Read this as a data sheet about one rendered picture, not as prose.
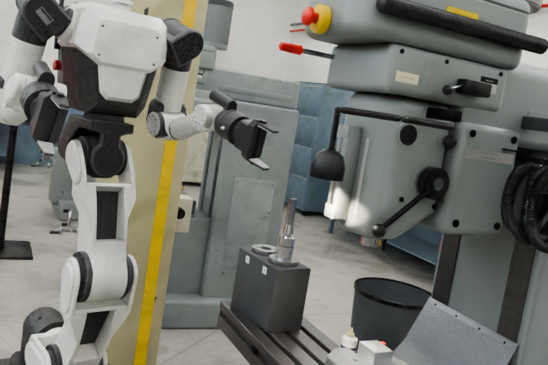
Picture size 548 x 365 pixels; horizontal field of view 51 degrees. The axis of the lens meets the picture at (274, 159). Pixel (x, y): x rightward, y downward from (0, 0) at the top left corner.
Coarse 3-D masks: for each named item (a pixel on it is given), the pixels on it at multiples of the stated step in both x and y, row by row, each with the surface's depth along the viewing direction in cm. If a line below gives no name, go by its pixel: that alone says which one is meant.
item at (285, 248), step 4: (280, 240) 167; (280, 244) 167; (284, 244) 167; (288, 244) 167; (292, 244) 167; (280, 248) 167; (284, 248) 167; (288, 248) 167; (292, 248) 168; (276, 252) 169; (280, 252) 167; (284, 252) 167; (288, 252) 167; (292, 252) 168; (276, 256) 168; (280, 256) 167; (284, 256) 167; (288, 256) 167; (288, 260) 167
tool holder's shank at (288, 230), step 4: (292, 200) 167; (296, 200) 167; (288, 204) 168; (292, 204) 167; (296, 204) 167; (288, 208) 167; (292, 208) 167; (288, 212) 167; (292, 212) 167; (288, 216) 167; (292, 216) 167; (288, 220) 167; (292, 220) 167; (288, 224) 167; (292, 224) 168; (284, 228) 168; (288, 228) 167; (292, 228) 168; (284, 232) 167; (288, 232) 167; (292, 232) 168; (288, 236) 168
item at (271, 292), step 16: (240, 256) 179; (256, 256) 172; (272, 256) 170; (240, 272) 178; (256, 272) 170; (272, 272) 163; (288, 272) 163; (304, 272) 167; (240, 288) 177; (256, 288) 169; (272, 288) 162; (288, 288) 164; (304, 288) 168; (240, 304) 176; (256, 304) 169; (272, 304) 162; (288, 304) 165; (304, 304) 169; (256, 320) 168; (272, 320) 163; (288, 320) 166
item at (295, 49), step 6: (282, 42) 128; (282, 48) 128; (288, 48) 128; (294, 48) 129; (300, 48) 130; (294, 54) 130; (300, 54) 130; (312, 54) 132; (318, 54) 132; (324, 54) 133; (330, 54) 134
